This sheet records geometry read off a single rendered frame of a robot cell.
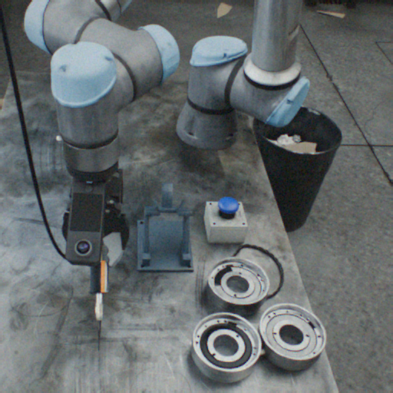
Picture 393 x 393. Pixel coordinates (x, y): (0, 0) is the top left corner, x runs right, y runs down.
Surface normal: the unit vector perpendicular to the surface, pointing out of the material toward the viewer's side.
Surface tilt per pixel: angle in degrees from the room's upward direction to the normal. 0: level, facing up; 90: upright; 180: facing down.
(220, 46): 7
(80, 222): 34
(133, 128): 0
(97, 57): 4
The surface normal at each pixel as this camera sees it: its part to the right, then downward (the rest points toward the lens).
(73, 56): 0.05, -0.73
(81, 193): 0.10, -0.27
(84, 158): -0.06, 0.68
